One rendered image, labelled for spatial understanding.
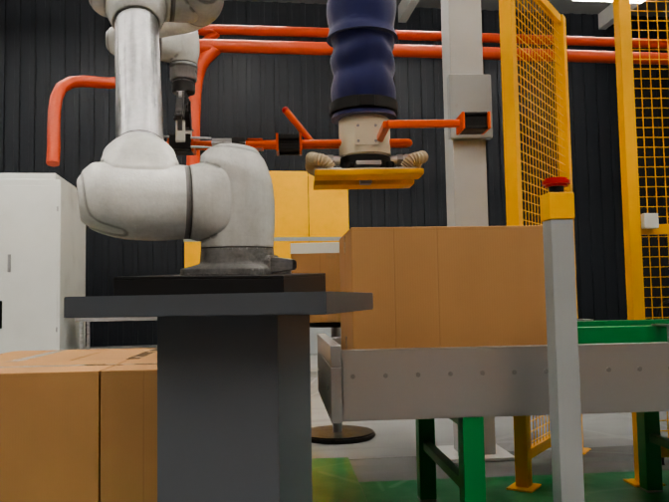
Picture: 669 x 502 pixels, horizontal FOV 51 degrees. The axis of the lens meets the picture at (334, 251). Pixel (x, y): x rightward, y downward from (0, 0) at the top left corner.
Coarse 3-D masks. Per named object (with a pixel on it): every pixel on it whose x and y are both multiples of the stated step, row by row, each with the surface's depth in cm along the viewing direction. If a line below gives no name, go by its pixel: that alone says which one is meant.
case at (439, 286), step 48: (384, 240) 212; (432, 240) 213; (480, 240) 214; (528, 240) 216; (384, 288) 211; (432, 288) 212; (480, 288) 213; (528, 288) 215; (384, 336) 210; (432, 336) 211; (480, 336) 212; (528, 336) 214
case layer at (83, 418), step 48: (0, 384) 200; (48, 384) 201; (96, 384) 202; (144, 384) 204; (0, 432) 200; (48, 432) 201; (96, 432) 202; (144, 432) 203; (0, 480) 199; (48, 480) 200; (96, 480) 201; (144, 480) 202
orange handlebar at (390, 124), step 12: (396, 120) 209; (408, 120) 209; (420, 120) 209; (432, 120) 209; (444, 120) 209; (456, 120) 209; (384, 132) 216; (204, 144) 229; (252, 144) 230; (264, 144) 230; (312, 144) 231; (324, 144) 232; (336, 144) 232; (396, 144) 233; (408, 144) 234
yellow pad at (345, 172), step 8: (328, 168) 221; (336, 168) 221; (344, 168) 221; (352, 168) 221; (360, 168) 221; (368, 168) 220; (376, 168) 220; (384, 168) 220; (392, 168) 220; (400, 168) 220; (408, 168) 220; (416, 168) 220; (320, 176) 221; (328, 176) 221; (336, 176) 222; (344, 176) 222; (352, 176) 222; (360, 176) 223; (368, 176) 223; (376, 176) 223; (384, 176) 224; (392, 176) 224; (400, 176) 224; (408, 176) 225; (416, 176) 225
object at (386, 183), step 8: (320, 184) 238; (328, 184) 238; (336, 184) 238; (344, 184) 238; (352, 184) 239; (376, 184) 239; (384, 184) 239; (392, 184) 240; (400, 184) 240; (408, 184) 241
